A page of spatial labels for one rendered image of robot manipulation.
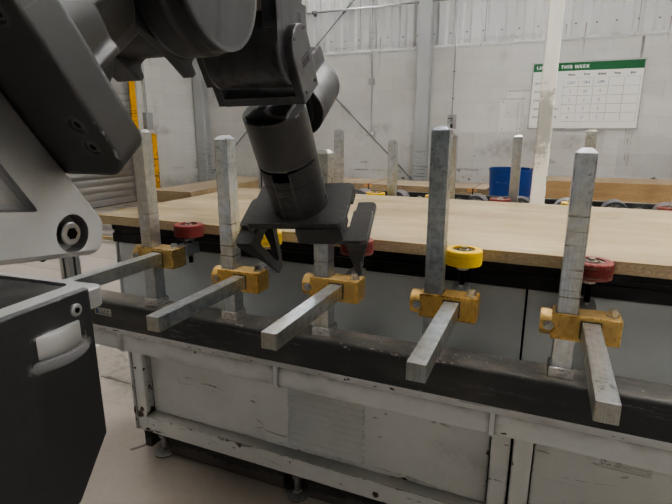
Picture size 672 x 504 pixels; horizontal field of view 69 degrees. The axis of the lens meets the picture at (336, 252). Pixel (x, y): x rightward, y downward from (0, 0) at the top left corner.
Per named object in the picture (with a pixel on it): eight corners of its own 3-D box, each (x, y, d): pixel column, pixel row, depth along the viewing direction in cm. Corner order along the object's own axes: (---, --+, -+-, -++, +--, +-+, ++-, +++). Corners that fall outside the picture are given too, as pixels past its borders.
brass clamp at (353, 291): (356, 305, 105) (356, 283, 104) (300, 297, 110) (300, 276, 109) (365, 297, 110) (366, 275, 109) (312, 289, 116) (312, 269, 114)
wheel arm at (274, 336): (277, 356, 81) (277, 332, 80) (260, 352, 82) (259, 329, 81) (365, 283, 120) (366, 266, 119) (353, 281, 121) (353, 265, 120)
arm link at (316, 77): (188, 42, 38) (290, 33, 35) (246, -8, 46) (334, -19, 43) (236, 169, 46) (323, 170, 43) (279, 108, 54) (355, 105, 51)
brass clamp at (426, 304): (475, 325, 96) (477, 301, 94) (408, 315, 101) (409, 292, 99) (479, 315, 101) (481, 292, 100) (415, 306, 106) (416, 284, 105)
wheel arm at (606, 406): (619, 432, 62) (624, 402, 61) (589, 426, 64) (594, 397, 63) (592, 316, 101) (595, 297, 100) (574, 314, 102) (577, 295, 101)
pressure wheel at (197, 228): (170, 264, 135) (166, 223, 133) (188, 257, 143) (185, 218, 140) (194, 267, 133) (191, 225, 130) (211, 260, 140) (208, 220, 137)
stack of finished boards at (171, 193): (273, 186, 911) (273, 177, 906) (192, 204, 692) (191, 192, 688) (238, 185, 938) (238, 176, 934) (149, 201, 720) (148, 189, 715)
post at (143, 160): (158, 313, 131) (140, 129, 119) (148, 311, 132) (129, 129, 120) (167, 309, 134) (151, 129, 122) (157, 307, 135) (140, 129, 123)
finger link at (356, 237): (325, 249, 59) (308, 186, 52) (384, 250, 57) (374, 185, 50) (311, 292, 54) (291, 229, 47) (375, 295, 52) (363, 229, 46)
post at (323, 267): (328, 361, 113) (327, 149, 101) (314, 358, 114) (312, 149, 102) (334, 355, 116) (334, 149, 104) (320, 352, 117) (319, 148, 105)
